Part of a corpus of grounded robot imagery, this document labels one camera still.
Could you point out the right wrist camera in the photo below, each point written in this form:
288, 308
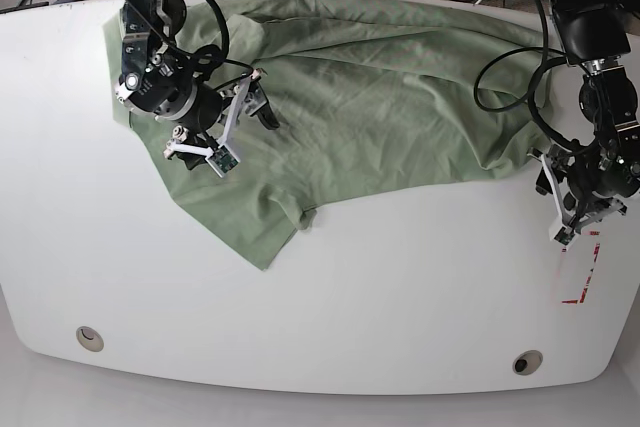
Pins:
222, 160

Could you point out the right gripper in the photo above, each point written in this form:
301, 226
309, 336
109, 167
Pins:
209, 118

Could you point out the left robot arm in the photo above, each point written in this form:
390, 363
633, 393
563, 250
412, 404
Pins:
593, 38

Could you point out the table cable grommet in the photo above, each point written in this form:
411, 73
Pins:
89, 339
527, 363

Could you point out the right table cable grommet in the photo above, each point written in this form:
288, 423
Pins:
527, 363

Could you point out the green polo shirt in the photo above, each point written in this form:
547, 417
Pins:
372, 96

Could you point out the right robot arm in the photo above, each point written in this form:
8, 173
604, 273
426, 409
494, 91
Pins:
161, 80

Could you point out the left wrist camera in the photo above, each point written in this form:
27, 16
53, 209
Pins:
562, 235

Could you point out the red tape rectangle marking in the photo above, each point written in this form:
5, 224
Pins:
576, 268

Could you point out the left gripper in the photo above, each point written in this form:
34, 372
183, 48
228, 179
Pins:
586, 186

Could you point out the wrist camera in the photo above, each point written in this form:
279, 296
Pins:
222, 160
562, 235

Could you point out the left table cable grommet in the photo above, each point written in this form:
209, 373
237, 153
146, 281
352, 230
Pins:
89, 339

